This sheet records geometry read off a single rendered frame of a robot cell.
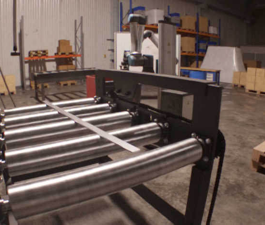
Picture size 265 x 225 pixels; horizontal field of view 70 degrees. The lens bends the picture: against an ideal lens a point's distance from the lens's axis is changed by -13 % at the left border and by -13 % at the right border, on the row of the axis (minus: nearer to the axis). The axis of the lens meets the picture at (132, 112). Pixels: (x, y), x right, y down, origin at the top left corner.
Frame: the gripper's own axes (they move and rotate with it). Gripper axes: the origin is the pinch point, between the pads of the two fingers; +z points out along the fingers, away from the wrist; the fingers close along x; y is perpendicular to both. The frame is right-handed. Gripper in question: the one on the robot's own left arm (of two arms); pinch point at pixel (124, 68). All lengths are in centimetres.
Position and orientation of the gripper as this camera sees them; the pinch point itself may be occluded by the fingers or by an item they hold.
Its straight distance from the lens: 344.0
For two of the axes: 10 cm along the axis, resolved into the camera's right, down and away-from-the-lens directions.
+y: -5.4, -5.7, 6.1
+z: -1.3, 7.8, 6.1
